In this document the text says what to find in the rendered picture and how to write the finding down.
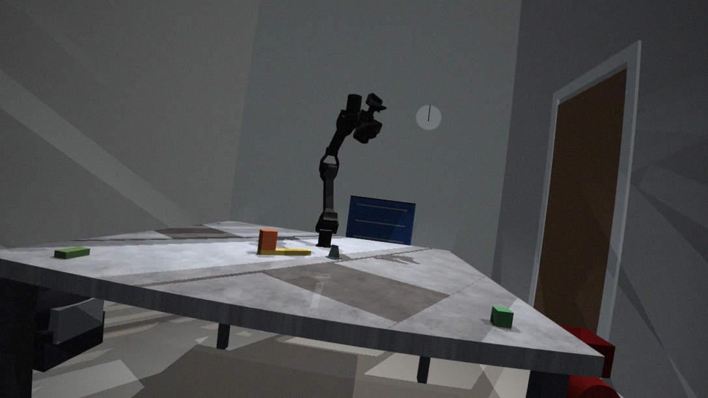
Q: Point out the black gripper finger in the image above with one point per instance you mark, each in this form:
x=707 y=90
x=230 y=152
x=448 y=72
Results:
x=368 y=128
x=375 y=105

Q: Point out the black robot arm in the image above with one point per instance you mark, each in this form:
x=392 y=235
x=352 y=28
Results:
x=329 y=219

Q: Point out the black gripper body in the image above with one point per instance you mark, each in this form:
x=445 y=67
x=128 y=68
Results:
x=364 y=117

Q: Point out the yellow bar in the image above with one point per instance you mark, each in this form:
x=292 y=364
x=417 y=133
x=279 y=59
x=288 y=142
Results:
x=267 y=242

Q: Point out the green rectangular bar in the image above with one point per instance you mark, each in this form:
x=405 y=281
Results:
x=70 y=253

